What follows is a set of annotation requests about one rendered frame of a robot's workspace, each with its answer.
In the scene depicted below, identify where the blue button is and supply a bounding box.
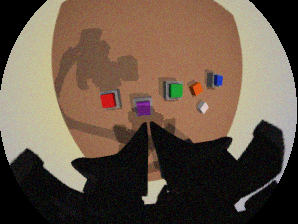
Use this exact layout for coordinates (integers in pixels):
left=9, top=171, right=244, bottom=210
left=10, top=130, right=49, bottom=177
left=206, top=72, right=223, bottom=88

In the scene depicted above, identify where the red button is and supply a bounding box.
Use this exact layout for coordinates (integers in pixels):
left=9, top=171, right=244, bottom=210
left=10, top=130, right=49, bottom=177
left=98, top=89, right=121, bottom=111

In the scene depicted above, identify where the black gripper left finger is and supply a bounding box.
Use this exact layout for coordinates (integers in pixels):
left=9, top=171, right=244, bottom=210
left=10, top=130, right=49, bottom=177
left=71, top=121, right=148, bottom=197

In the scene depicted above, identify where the purple button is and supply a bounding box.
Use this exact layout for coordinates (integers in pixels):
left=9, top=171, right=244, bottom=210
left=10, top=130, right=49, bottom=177
left=134, top=96, right=153, bottom=117

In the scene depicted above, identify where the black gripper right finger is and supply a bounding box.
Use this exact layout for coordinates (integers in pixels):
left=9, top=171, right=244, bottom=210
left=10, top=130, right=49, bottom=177
left=149, top=121, right=233, bottom=192

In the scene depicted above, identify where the green button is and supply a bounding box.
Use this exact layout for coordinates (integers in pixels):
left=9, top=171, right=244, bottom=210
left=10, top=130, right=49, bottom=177
left=164, top=80, right=184, bottom=100

